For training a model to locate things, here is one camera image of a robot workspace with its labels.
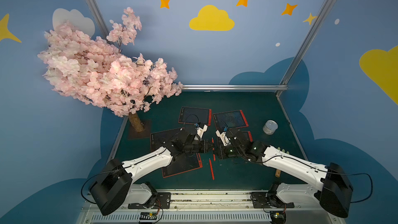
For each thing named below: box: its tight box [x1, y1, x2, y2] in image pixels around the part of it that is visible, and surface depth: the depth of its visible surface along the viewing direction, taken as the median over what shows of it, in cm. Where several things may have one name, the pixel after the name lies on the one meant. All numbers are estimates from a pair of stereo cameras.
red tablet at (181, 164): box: [161, 152, 204, 179], surface depth 86 cm
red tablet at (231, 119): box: [212, 109, 249, 132], surface depth 109 cm
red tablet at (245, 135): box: [237, 131, 253, 143], surface depth 99 cm
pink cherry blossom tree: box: [37, 7, 183, 133], surface depth 61 cm
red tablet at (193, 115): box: [178, 106, 212, 126], surface depth 110 cm
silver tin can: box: [262, 119, 279, 135], surface depth 100 cm
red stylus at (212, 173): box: [208, 158, 216, 181], surface depth 85 cm
